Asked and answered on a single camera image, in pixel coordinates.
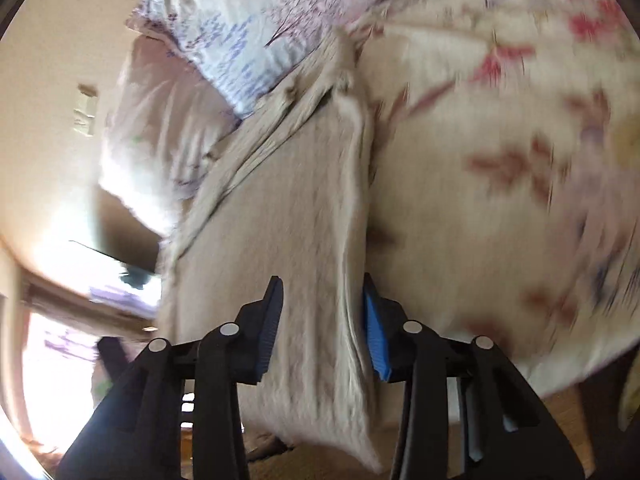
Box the beige cable-knit sweater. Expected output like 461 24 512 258
156 29 380 469

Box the lavender print pillow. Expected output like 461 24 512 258
127 0 375 117

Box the pink floral pillow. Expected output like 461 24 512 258
100 36 238 208

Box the floral bedspread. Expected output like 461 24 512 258
352 0 639 396

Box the wall light switch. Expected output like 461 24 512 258
73 84 99 136

